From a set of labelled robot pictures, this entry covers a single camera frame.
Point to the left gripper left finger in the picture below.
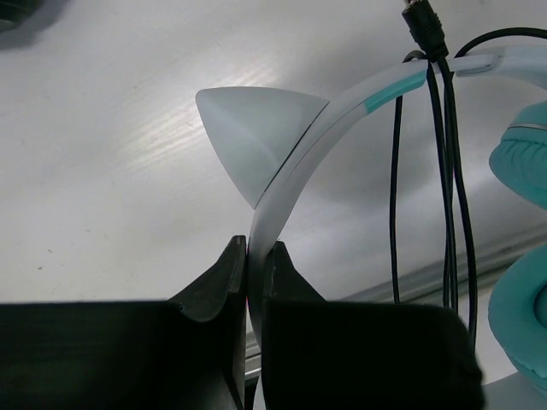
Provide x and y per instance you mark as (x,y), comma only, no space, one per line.
(186,352)

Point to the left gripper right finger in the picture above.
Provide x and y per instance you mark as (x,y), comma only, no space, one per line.
(369,399)

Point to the teal cat-ear headphones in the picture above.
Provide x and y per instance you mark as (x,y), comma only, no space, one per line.
(270,141)

